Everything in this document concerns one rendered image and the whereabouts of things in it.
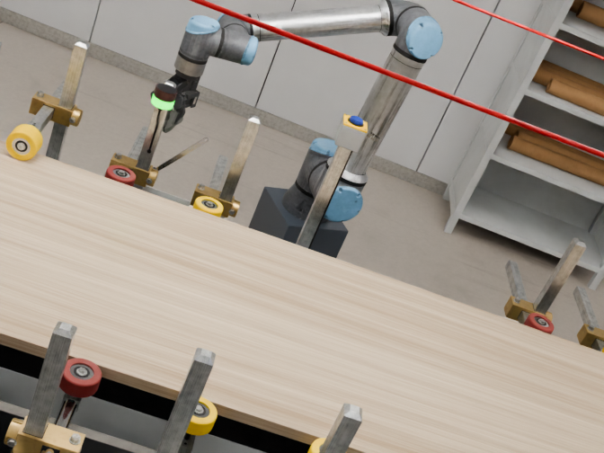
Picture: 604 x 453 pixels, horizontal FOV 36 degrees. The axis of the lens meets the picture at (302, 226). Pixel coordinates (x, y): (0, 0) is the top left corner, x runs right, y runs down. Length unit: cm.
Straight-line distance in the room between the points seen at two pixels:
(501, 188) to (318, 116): 113
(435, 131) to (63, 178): 324
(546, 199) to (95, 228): 366
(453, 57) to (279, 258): 293
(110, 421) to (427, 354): 81
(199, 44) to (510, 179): 302
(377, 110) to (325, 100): 232
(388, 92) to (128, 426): 143
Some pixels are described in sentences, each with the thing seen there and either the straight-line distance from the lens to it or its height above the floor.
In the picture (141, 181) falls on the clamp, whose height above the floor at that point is 84.
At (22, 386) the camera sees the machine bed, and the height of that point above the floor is 77.
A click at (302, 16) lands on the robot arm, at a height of 130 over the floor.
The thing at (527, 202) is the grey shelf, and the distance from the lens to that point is 555.
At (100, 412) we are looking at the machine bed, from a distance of 202.
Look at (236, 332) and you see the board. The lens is 213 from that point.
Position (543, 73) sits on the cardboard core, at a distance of 496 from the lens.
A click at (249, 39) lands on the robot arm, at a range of 282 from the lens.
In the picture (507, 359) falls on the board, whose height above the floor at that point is 90.
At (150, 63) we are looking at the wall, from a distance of 542.
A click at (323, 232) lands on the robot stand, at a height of 59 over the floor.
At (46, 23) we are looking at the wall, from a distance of 554.
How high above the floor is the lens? 215
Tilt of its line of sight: 28 degrees down
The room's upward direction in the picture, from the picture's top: 23 degrees clockwise
